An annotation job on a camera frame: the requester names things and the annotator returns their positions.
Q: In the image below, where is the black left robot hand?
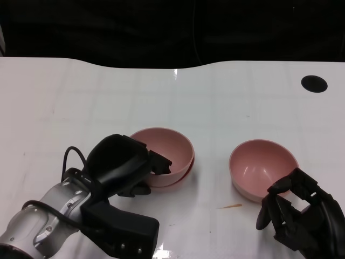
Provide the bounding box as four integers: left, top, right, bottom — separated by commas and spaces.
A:
82, 134, 173, 200

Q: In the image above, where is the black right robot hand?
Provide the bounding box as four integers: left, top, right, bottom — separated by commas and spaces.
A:
255, 167, 345, 259

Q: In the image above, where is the pink plastic bowl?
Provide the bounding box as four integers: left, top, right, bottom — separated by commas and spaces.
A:
129, 127, 195, 187
229, 139, 300, 203
149, 158, 195, 193

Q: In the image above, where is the small orange sliver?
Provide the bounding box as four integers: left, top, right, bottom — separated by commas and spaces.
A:
217, 203, 243, 210

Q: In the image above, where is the black round table grommet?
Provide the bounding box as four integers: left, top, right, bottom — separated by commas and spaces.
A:
301, 75, 329, 94

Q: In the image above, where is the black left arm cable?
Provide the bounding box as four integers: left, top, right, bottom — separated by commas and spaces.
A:
21, 146, 108, 235

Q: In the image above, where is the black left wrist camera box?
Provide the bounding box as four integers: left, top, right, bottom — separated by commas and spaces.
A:
80, 199, 160, 259

